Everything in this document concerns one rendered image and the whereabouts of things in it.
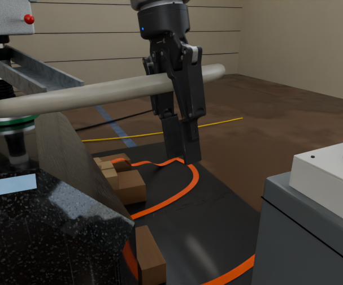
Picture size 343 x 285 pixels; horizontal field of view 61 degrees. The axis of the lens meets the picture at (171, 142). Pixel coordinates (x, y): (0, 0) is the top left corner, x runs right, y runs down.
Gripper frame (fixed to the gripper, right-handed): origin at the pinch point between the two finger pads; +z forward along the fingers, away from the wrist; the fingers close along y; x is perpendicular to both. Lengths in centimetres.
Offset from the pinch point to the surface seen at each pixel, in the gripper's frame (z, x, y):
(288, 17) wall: -72, -501, 336
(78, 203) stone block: 19.5, 10.8, 38.0
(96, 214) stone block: 24.5, 6.9, 37.8
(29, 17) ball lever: -34, 6, 69
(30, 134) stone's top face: 2, 15, 66
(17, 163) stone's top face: 6, 22, 45
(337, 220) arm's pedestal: 22.0, -26.9, -10.6
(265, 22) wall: -74, -511, 399
